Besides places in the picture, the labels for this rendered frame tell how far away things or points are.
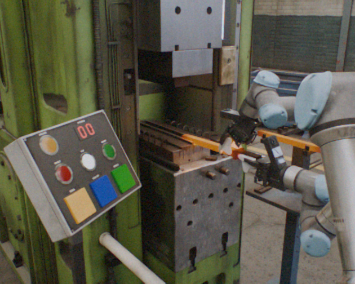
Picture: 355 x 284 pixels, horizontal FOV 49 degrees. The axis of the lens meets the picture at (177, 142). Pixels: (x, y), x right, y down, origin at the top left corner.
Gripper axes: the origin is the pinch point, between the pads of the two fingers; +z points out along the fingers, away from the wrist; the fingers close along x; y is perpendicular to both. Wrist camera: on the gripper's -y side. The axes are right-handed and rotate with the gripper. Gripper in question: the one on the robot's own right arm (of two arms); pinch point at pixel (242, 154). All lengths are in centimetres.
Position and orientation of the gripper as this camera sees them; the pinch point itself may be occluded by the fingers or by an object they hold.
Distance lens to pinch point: 140.9
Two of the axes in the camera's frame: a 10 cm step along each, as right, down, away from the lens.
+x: 7.8, -2.0, 5.9
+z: -6.2, -2.4, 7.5
